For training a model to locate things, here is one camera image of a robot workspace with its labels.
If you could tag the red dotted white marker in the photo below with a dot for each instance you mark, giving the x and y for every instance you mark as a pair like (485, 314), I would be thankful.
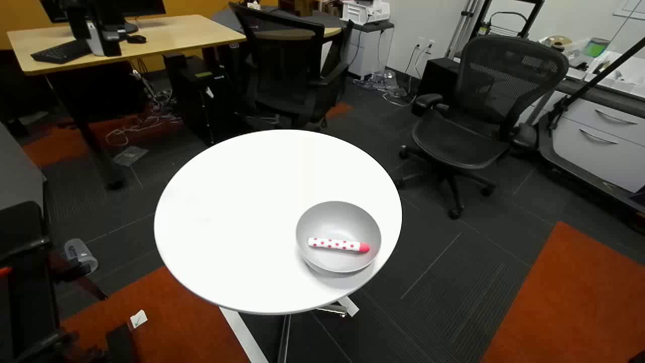
(340, 245)

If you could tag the grey round bowl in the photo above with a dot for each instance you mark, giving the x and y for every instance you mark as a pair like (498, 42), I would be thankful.
(338, 221)

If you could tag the black office chair at desk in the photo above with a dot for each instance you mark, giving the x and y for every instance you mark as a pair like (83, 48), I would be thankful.
(287, 70)

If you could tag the white round table base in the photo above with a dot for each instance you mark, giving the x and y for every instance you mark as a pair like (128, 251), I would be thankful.
(343, 306)

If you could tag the black computer tower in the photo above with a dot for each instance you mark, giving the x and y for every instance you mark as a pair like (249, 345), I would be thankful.
(200, 93)

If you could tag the black mesh office chair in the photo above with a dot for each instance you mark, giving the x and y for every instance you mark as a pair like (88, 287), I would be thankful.
(476, 126)

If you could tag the black computer mouse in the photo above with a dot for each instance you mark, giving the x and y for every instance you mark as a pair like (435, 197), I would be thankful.
(135, 38)

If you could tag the clear plastic cup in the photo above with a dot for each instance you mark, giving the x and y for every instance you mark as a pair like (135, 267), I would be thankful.
(75, 248)

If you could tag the black monitor stand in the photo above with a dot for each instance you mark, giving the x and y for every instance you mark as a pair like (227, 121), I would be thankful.
(102, 23)

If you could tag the white drawer cabinet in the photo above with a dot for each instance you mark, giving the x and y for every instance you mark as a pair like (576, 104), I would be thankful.
(605, 142)

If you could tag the black keyboard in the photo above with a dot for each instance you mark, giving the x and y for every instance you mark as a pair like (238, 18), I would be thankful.
(64, 52)

